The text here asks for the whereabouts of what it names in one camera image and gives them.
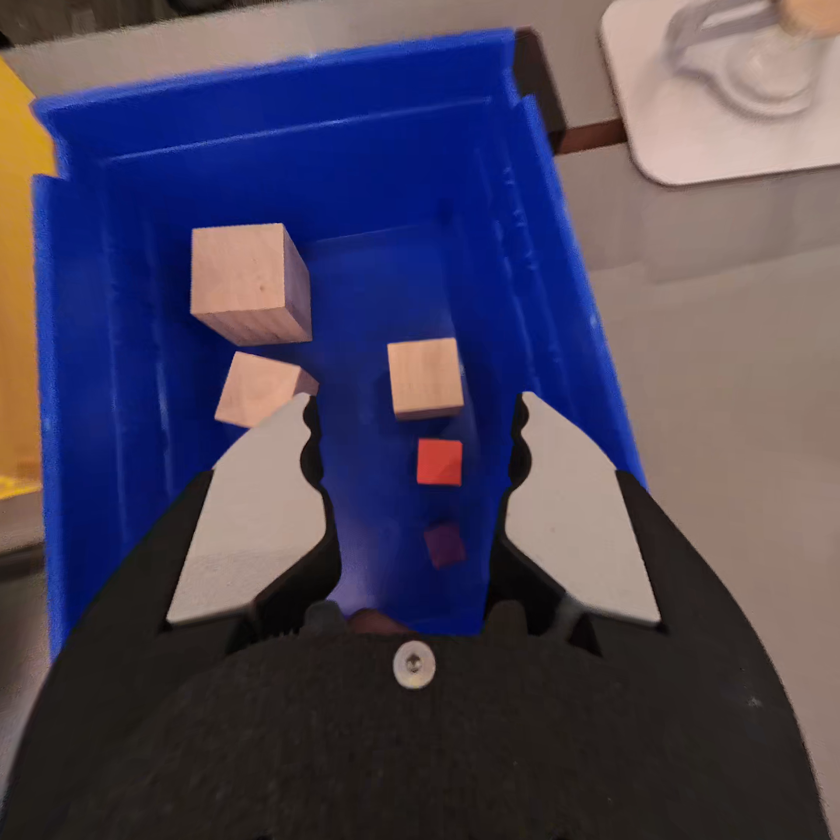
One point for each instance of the red wooden cube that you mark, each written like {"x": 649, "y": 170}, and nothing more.
{"x": 440, "y": 462}

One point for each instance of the blue plastic bin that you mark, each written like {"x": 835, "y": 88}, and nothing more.
{"x": 381, "y": 197}

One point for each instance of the large wooden cube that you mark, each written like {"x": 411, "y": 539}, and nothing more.
{"x": 243, "y": 282}

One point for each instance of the yellow plastic bin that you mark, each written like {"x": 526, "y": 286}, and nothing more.
{"x": 20, "y": 263}

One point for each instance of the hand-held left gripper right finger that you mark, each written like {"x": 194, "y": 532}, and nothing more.
{"x": 584, "y": 525}

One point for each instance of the purple wooden cube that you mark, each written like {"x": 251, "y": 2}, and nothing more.
{"x": 445, "y": 546}

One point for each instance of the medium wooden cube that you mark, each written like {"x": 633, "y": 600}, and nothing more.
{"x": 427, "y": 378}
{"x": 256, "y": 387}

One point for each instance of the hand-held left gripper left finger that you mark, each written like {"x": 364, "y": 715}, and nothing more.
{"x": 236, "y": 525}

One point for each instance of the white folding stand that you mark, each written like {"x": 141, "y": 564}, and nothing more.
{"x": 683, "y": 145}

